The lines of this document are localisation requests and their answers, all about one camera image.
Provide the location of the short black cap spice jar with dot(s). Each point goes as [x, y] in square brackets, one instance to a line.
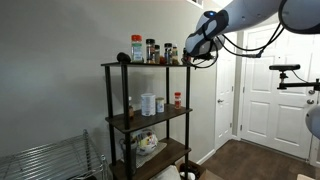
[157, 53]

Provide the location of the black cap orange spice jar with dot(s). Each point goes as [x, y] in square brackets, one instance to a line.
[150, 51]

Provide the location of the red label sprinkle spice bottle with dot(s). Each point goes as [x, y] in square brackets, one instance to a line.
[189, 59]

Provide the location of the tan box corner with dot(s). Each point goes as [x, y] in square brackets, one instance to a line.
[305, 176]

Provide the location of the black lump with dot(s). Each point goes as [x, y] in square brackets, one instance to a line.
[123, 57]

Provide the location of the dark wood black-post shelf unit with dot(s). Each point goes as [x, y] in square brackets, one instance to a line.
[126, 100]

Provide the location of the white round canister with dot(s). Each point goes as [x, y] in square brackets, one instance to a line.
[148, 105]

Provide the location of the narrow white panel door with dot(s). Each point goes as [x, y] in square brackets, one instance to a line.
[224, 110]

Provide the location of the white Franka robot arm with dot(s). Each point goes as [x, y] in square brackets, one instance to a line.
[213, 30]

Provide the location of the silver door knob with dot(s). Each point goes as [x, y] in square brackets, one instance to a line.
[310, 101]

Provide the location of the small brown sauce bottle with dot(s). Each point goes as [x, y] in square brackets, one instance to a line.
[131, 108]

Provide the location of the brown cardboard box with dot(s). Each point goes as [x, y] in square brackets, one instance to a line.
[200, 170]

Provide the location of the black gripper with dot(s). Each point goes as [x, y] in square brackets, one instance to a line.
[203, 55]

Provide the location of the white plastic bag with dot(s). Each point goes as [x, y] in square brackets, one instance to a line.
[166, 174]

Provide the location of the silver deadbolt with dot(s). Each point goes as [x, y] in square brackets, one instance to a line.
[311, 91]

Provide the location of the small red round thing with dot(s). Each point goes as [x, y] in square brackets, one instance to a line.
[162, 60]

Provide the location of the small can gold lid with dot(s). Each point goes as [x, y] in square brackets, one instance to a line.
[160, 105]

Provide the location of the black cap dark spice jar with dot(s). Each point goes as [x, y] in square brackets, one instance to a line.
[168, 53]

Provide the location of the wide white panel door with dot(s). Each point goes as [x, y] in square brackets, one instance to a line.
[276, 110]

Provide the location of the white roll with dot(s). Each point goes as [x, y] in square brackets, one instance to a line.
[186, 175]

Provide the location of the orange cap spice bottle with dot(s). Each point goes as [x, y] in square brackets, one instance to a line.
[177, 100]

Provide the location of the black camera on stand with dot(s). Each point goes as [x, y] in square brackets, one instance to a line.
[283, 67]

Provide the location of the checkered mesh mat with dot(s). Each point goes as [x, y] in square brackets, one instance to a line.
[150, 153]

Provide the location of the large red cap spice jar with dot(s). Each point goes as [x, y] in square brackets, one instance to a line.
[136, 50]

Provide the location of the white wall vent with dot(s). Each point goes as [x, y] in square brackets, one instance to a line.
[196, 2]

